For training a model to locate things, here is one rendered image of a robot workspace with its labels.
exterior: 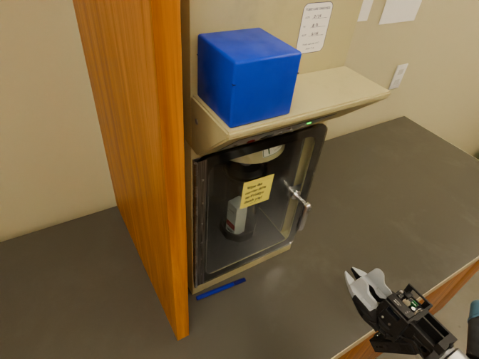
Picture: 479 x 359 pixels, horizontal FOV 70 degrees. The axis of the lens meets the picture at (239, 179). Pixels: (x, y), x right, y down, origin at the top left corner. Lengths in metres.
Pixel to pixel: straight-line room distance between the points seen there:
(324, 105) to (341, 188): 0.79
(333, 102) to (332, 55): 0.14
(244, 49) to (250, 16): 0.10
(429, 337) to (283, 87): 0.50
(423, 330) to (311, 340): 0.30
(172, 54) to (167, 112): 0.07
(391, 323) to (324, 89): 0.44
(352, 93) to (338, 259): 0.60
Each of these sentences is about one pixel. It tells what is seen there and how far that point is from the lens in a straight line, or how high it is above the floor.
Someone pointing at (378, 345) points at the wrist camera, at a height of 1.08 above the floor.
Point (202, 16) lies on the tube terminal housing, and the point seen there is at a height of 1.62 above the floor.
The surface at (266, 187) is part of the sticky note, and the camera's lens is 0.74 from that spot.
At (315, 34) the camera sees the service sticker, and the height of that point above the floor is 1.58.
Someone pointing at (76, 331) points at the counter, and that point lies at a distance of 0.94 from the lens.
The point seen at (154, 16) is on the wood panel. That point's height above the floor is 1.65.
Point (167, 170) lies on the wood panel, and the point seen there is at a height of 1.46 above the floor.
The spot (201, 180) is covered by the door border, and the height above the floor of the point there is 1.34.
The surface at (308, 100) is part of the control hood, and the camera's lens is 0.55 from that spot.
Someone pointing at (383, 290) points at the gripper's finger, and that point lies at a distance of 0.77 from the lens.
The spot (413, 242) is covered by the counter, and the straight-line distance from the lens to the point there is 1.23.
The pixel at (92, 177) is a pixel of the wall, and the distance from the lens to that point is 1.11.
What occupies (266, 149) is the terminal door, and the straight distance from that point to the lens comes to 0.66.
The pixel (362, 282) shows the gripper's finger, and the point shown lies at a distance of 0.73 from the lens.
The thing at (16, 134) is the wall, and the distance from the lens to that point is 1.00.
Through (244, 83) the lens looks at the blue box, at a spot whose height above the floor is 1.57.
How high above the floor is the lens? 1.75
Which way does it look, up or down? 41 degrees down
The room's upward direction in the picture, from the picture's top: 6 degrees clockwise
